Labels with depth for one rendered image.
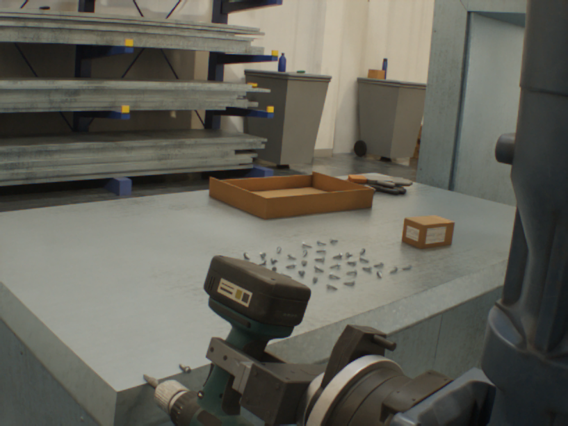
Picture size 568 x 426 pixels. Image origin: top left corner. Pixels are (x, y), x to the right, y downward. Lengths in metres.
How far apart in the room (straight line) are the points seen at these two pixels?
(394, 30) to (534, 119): 8.06
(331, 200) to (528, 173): 1.49
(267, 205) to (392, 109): 5.74
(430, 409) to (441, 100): 2.26
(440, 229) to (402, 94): 5.79
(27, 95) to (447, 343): 3.71
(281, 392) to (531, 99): 0.36
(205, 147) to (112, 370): 4.48
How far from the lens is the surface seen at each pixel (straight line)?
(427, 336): 1.46
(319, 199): 1.83
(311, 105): 6.32
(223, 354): 0.70
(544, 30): 0.39
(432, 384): 0.56
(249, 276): 0.68
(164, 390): 0.81
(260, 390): 0.62
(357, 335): 0.60
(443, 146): 2.71
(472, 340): 1.69
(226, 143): 5.41
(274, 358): 0.72
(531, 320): 0.43
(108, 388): 0.86
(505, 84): 2.99
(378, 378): 0.58
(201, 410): 0.74
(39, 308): 1.10
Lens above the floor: 1.08
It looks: 13 degrees down
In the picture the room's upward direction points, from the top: 5 degrees clockwise
